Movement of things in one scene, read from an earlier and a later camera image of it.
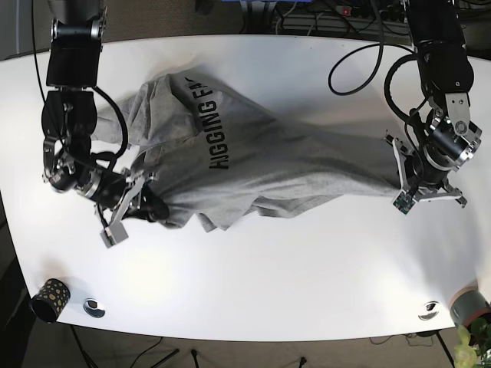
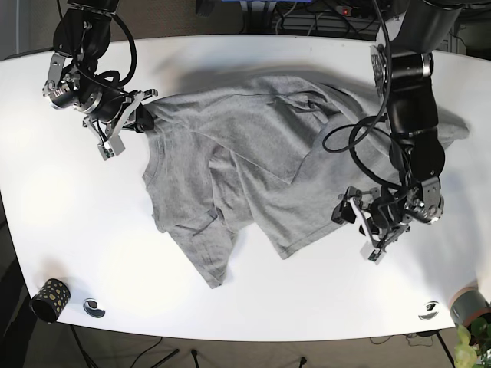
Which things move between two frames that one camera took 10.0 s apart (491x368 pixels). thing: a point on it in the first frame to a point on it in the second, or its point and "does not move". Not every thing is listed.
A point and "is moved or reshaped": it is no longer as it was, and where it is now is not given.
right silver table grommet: x=430 y=306 does not move
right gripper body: x=406 y=198 to x=377 y=234
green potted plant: x=467 y=355 does not move
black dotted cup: x=51 y=300 does not move
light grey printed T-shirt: x=204 y=154 is moved or reshaped
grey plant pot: x=469 y=304 does not move
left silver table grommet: x=90 y=307 does not move
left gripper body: x=116 y=231 to x=107 y=133
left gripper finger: x=153 y=207 to x=144 y=119
